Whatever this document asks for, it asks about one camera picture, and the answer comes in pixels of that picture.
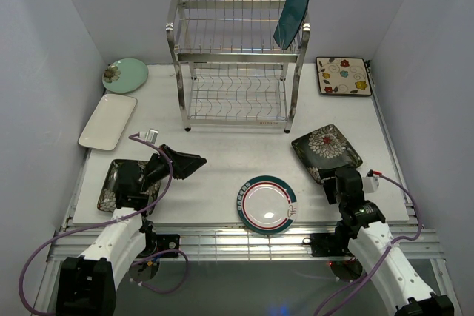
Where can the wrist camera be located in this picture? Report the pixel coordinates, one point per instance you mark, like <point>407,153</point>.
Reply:
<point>149,136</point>
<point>370,182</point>

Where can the white rectangular plate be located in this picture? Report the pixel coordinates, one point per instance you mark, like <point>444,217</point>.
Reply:
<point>107,123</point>

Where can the cream floral square plate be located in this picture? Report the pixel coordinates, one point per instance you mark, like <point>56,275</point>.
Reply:
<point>343,76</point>

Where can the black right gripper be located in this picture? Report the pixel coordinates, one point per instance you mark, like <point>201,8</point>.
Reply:
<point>328,186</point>

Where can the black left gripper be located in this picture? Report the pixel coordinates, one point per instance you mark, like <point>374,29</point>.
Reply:
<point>183,164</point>

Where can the stainless steel dish rack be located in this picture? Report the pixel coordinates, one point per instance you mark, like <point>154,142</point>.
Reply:
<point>229,69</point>

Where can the aluminium table edge rail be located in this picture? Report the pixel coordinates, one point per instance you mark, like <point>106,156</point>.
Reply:
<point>238,244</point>

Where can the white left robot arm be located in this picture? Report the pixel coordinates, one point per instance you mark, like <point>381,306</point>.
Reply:
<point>88,282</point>

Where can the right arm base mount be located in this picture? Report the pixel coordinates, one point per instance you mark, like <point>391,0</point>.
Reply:
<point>327,245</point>

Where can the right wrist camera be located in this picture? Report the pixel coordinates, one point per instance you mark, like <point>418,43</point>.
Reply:
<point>370,182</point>

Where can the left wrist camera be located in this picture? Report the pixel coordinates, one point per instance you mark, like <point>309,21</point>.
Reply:
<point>149,136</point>

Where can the mint green round plate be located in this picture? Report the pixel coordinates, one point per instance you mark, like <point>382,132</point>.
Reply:
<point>125,75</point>

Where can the black floral plate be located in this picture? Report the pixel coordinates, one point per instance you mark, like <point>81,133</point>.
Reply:
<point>107,197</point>
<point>323,151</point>

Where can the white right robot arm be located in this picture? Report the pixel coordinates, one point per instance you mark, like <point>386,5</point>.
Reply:
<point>365,233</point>

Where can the teal square plate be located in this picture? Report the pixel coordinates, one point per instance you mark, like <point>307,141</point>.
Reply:
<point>290,22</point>

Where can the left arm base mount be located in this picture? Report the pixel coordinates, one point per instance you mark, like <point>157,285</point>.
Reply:
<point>159,242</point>

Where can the round white teal-rimmed plate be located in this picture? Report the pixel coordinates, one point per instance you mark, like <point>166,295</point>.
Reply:
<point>267,205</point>

